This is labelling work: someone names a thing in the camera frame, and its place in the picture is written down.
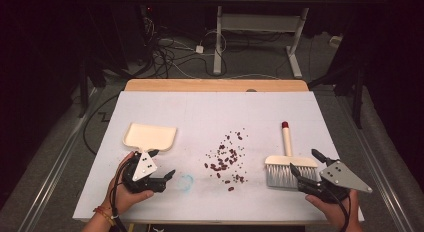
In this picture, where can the person's right hand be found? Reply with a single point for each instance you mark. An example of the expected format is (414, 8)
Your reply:
(336, 213)

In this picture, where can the white power adapter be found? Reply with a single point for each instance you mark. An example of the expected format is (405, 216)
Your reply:
(199, 49)

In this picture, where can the white foam board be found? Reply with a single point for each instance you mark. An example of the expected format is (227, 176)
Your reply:
(206, 112)

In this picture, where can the cream hand brush red tip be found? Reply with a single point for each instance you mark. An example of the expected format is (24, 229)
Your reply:
(286, 142)

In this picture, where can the wooden table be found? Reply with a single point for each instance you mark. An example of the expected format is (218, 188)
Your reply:
(216, 85)

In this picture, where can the cream plastic dustpan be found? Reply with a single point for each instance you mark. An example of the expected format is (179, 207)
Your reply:
(150, 137)

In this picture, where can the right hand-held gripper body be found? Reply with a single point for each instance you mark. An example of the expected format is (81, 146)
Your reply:
(340, 177)

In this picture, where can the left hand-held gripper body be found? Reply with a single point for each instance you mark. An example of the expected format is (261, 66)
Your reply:
(144, 167)

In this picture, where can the grey table grommet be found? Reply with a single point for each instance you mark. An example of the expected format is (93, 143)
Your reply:
(251, 90)

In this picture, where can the group of red beans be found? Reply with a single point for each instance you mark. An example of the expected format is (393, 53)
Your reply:
(222, 165)

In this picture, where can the white metal desk frame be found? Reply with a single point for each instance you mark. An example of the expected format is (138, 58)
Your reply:
(260, 22)

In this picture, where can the grey floor rail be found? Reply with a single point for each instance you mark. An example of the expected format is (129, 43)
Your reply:
(376, 178)
(56, 168)

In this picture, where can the person's left hand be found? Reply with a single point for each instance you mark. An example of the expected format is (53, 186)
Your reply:
(125, 198)

